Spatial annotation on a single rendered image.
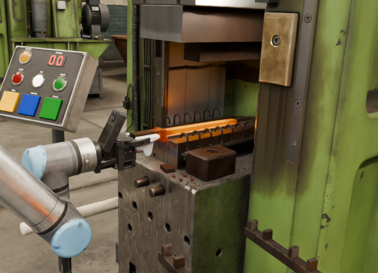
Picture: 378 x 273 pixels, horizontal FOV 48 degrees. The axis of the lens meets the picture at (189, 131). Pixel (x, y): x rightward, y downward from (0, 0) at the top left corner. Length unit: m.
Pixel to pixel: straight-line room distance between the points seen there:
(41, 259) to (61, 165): 1.56
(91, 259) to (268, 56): 1.75
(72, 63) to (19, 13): 4.48
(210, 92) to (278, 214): 0.61
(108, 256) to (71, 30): 4.25
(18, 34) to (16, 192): 5.16
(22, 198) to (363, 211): 0.95
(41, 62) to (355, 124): 1.11
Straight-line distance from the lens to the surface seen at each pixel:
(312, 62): 1.03
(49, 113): 1.53
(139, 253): 1.39
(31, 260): 2.58
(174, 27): 1.16
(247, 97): 1.63
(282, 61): 1.05
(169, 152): 1.23
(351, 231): 1.35
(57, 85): 1.56
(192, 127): 1.29
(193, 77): 1.52
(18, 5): 6.01
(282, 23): 1.05
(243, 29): 1.29
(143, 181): 1.22
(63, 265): 1.95
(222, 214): 1.18
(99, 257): 2.53
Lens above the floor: 1.35
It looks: 16 degrees down
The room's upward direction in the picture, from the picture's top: 2 degrees clockwise
